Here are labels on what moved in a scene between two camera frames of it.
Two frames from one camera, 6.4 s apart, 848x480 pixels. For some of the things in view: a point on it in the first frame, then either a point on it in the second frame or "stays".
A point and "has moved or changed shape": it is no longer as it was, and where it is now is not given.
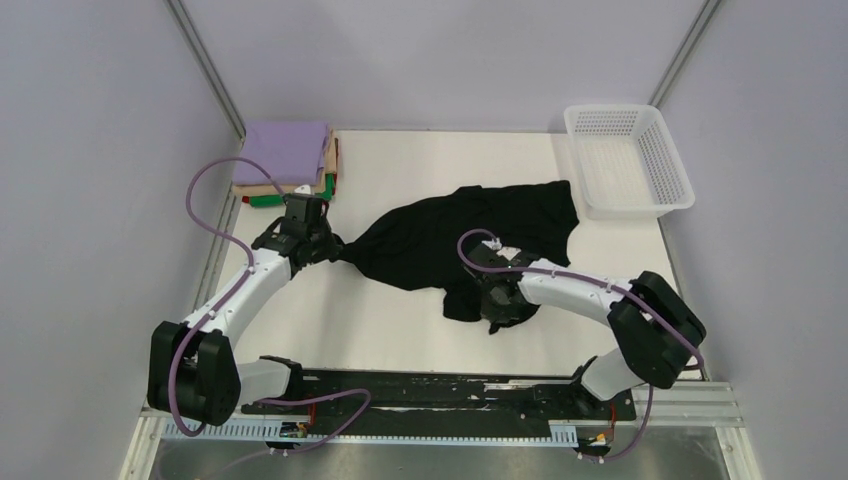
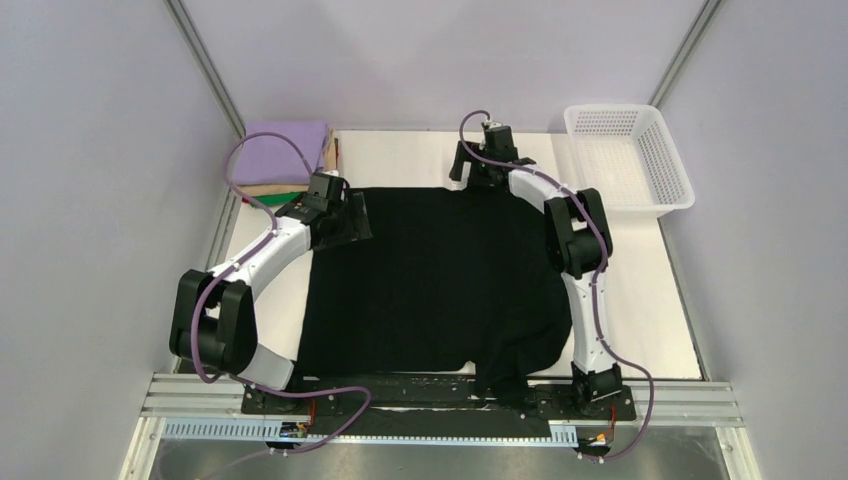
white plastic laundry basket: x=630 y=165 stays
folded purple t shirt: x=290 y=151 stays
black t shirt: x=416 y=244 has moved or changed shape
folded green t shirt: x=278 y=199 stays
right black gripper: x=507 y=313 to x=464 y=156
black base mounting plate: x=513 y=398 stays
